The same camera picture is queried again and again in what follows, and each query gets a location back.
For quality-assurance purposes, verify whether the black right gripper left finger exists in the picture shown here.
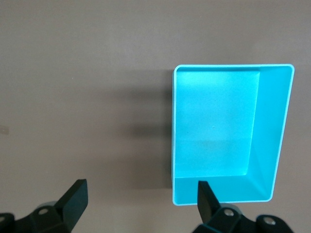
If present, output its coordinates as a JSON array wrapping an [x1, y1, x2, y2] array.
[[0, 179, 88, 233]]

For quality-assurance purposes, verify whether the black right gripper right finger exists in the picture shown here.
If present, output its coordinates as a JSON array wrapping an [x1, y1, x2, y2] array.
[[191, 181, 293, 233]]

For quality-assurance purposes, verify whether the blue plastic box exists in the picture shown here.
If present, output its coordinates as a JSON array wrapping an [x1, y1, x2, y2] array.
[[172, 63, 295, 207]]

